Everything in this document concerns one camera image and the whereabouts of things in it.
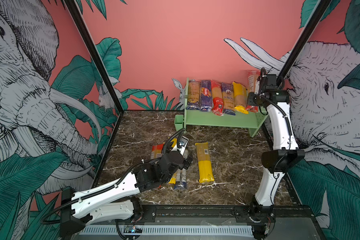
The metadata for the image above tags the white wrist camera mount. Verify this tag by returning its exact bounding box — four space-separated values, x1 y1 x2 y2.
176 136 189 158

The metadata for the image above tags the blue Barilla spaghetti pack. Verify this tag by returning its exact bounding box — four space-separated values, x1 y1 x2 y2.
200 80 213 112

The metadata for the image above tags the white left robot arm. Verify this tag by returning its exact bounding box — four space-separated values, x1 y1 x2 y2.
60 150 193 238

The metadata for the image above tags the red label spaghetti bag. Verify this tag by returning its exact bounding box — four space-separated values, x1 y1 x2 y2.
246 70 260 113

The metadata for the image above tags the black corrugated cable left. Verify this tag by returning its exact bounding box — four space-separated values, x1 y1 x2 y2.
161 128 186 155

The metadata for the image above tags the yellow barcode spaghetti bag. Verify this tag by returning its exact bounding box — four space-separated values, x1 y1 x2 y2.
195 142 215 184

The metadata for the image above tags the purple label spaghetti bag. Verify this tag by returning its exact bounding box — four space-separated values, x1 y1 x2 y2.
174 169 187 190

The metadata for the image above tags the white vented strip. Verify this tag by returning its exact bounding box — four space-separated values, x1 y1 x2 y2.
80 225 253 237

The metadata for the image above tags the blue Korean spaghetti bag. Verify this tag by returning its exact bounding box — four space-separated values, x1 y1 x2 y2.
221 83 236 116

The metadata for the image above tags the blue gold spaghetti bag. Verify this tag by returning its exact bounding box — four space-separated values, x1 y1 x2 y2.
186 80 201 110

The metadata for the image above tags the black corner frame post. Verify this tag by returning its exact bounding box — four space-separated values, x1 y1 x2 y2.
64 0 124 114
277 0 332 90

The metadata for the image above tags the green hanging cup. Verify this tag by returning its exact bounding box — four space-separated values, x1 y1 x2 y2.
174 115 184 131

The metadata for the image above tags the green metal shelf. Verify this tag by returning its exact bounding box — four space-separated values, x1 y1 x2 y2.
183 78 269 137

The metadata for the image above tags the black corner frame post left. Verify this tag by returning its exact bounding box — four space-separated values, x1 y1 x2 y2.
64 0 124 114

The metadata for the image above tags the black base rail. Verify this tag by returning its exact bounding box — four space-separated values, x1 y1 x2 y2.
124 205 314 225

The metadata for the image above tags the red yellow spaghetti bag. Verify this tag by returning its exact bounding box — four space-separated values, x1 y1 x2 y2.
150 144 164 160

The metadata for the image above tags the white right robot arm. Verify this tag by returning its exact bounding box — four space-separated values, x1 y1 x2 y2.
248 68 305 218

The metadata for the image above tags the yellow Pastatime spaghetti bag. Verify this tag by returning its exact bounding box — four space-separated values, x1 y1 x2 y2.
233 82 249 114

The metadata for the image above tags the black corner frame post right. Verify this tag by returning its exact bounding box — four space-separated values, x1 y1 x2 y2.
277 0 332 90

